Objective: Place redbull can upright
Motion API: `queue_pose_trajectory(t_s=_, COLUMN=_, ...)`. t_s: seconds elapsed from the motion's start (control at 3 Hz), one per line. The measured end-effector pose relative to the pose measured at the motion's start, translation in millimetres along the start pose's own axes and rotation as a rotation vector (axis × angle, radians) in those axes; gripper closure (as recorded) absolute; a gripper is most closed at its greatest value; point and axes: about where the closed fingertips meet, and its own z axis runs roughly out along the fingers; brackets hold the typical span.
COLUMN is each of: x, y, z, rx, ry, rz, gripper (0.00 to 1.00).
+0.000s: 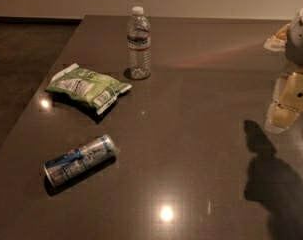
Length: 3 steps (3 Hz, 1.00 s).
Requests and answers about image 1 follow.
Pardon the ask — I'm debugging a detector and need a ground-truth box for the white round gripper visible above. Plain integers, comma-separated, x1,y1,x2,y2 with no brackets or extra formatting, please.
264,7,303,134

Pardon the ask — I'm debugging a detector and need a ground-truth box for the silver blue redbull can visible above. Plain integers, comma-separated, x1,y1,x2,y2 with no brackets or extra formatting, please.
44,134,117,187

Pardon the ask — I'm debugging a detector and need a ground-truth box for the clear plastic water bottle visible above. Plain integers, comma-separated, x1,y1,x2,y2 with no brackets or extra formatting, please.
127,6,151,80

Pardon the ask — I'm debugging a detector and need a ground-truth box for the green chip bag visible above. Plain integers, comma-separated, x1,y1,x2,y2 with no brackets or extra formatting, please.
45,63,132,115

